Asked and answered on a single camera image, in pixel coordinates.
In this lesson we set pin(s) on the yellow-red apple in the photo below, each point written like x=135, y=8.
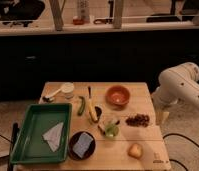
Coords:
x=135, y=151

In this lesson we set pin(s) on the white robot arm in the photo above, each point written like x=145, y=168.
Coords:
x=178, y=83

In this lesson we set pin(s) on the red bowl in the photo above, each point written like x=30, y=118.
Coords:
x=118, y=95

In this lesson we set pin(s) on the yellow banana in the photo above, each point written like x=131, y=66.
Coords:
x=92, y=110

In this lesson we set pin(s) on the green cucumber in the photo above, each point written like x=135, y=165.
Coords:
x=82, y=106

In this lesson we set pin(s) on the green cup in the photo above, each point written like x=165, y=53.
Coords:
x=111, y=130

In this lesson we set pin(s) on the bunch of dark grapes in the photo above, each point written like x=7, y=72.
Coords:
x=138, y=120

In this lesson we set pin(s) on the blue-grey sponge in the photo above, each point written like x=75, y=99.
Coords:
x=83, y=144

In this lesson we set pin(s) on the black round plate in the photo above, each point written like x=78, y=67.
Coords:
x=72, y=142

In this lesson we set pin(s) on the grey folded cloth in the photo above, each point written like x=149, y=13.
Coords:
x=53, y=136

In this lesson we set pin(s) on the green plastic tray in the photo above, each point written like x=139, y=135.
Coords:
x=30, y=146

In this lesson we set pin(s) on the black bar beside tray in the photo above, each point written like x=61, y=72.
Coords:
x=15, y=130

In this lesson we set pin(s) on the black office chair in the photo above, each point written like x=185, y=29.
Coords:
x=23, y=12

